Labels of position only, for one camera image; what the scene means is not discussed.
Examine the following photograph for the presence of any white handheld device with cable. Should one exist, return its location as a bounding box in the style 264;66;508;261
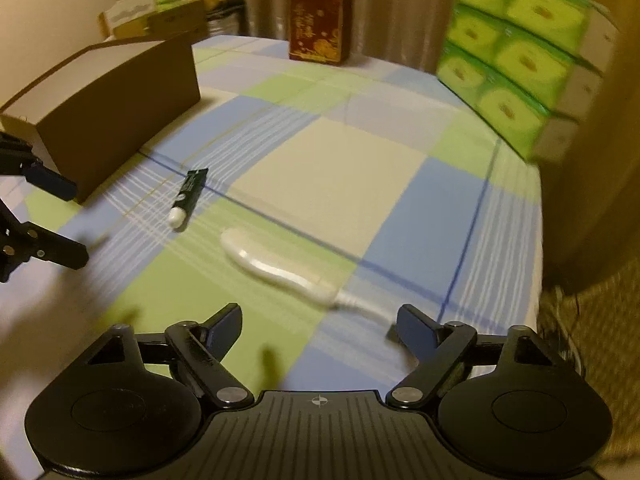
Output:
220;227;396;326

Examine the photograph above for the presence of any quilted brown chair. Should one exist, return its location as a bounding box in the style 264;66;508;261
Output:
537;260;640;411

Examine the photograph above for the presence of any stack of green tissue packs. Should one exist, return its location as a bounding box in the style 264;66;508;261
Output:
436;0;623;161

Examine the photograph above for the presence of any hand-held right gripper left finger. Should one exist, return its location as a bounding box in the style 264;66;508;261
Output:
85;302;256;409

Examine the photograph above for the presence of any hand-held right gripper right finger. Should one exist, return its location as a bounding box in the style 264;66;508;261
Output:
387;304;547;408

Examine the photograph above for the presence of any beige curtain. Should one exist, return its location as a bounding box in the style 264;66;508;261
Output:
540;0;640;291
192;0;461;76

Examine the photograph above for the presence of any red gift bag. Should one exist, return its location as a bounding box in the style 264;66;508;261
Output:
288;0;356;67

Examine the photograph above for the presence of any plain brown cardboard box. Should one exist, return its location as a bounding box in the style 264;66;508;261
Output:
147;0;208;43

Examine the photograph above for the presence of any dark green tube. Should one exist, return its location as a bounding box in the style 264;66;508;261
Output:
168;167;210;231

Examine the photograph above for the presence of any dark bag with white items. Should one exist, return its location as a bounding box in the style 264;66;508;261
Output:
205;0;248;38

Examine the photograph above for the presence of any brown cardboard storage box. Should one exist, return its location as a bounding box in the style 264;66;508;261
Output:
0;37;202;206

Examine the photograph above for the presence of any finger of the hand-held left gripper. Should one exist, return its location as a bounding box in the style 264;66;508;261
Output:
0;130;78;201
0;197;90;283

